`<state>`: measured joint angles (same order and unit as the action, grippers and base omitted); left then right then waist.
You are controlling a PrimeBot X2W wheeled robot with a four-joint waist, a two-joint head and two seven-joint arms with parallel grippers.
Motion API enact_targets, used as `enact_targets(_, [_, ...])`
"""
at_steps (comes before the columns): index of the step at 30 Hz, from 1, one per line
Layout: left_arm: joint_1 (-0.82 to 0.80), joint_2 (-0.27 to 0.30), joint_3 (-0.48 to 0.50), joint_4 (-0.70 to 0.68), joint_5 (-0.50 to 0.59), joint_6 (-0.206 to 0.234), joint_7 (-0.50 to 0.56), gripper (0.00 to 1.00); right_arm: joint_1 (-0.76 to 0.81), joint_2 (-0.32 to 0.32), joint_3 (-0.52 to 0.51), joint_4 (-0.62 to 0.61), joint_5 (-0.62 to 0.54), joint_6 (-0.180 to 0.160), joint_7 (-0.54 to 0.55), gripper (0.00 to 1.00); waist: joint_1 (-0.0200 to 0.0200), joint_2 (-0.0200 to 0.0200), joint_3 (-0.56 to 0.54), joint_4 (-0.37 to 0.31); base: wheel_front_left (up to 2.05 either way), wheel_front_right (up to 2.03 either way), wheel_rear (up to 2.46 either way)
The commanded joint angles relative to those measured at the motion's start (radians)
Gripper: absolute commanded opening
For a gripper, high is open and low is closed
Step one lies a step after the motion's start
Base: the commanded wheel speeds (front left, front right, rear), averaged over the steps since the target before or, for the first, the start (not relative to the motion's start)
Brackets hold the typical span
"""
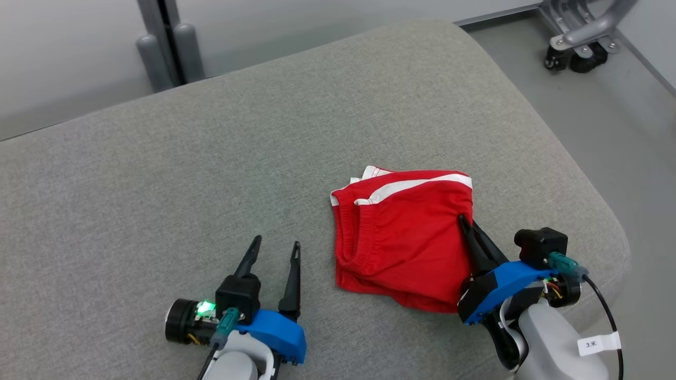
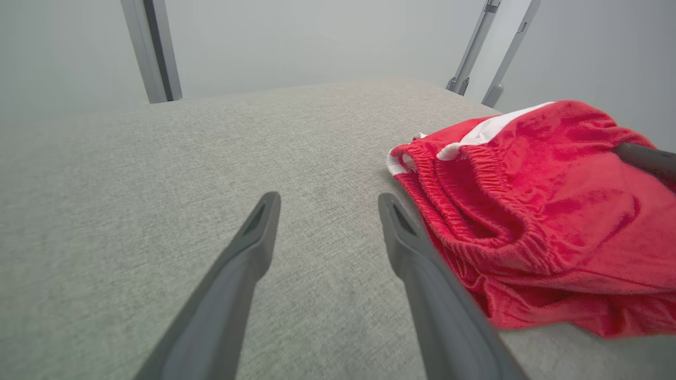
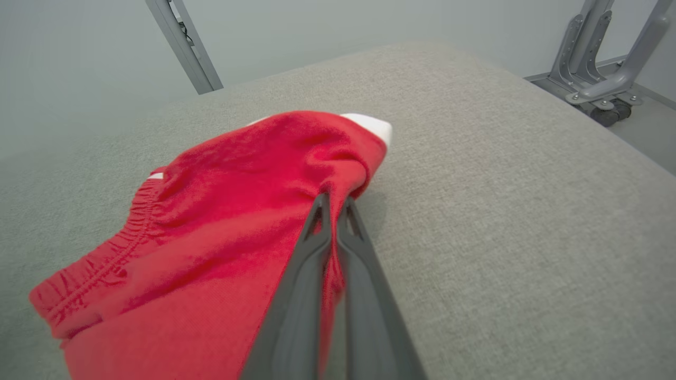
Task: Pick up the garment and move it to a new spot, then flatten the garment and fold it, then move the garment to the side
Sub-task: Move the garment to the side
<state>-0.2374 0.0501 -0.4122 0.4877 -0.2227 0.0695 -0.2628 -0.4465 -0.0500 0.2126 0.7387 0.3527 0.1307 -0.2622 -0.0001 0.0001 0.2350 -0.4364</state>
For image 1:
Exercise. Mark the dark grey partition post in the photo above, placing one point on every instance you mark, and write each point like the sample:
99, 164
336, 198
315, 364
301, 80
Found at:
158, 26

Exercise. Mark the grey cylinder bumper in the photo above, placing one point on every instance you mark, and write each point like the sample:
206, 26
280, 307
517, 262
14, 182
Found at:
189, 53
154, 63

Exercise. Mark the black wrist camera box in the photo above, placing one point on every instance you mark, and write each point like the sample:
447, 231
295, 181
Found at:
541, 245
237, 295

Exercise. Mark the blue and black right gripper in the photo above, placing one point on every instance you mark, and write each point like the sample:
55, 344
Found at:
501, 287

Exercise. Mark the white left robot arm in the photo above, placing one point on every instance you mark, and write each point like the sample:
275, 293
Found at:
237, 364

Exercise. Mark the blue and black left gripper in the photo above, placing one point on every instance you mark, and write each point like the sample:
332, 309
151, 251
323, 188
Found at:
274, 332

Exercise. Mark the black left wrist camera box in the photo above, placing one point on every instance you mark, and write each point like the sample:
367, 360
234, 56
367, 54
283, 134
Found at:
237, 295

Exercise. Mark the grey metal wheeled frame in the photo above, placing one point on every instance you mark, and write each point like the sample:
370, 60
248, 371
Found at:
586, 31

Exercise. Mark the red shorts with white stripes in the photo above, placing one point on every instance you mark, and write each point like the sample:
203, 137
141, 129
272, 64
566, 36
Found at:
406, 237

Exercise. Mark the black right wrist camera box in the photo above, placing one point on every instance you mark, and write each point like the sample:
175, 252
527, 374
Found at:
541, 245

